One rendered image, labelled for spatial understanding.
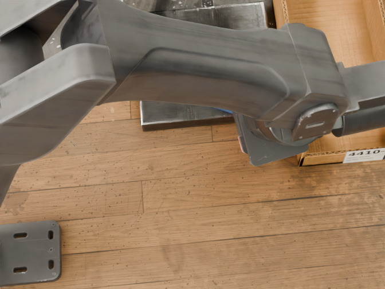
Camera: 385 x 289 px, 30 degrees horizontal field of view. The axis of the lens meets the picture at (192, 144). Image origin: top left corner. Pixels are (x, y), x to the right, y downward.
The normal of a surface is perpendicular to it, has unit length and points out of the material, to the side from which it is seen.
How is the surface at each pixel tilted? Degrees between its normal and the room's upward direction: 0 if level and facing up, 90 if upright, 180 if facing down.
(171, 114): 0
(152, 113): 0
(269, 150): 29
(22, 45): 41
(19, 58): 35
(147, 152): 0
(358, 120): 54
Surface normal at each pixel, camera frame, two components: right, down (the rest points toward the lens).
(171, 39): 0.55, -0.45
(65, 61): -0.48, -0.24
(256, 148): 0.14, 0.07
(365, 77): 0.03, -0.40
